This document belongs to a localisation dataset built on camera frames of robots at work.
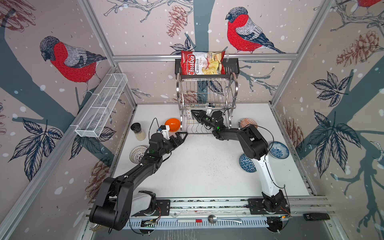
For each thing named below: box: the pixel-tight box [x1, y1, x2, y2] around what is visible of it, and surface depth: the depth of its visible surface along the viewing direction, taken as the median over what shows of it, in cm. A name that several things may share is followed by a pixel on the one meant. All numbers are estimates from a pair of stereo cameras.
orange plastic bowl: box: [164, 118, 181, 132], surface depth 106 cm
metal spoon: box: [208, 214, 242, 225], surface depth 71 cm
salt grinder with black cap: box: [130, 122, 146, 141], surface depth 95 cm
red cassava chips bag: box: [181, 50, 226, 75], surface depth 90 cm
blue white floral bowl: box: [269, 141, 290, 160], surface depth 94 cm
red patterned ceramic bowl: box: [239, 118, 258, 129], surface depth 107 cm
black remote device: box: [303, 212, 331, 222], surface depth 70 cm
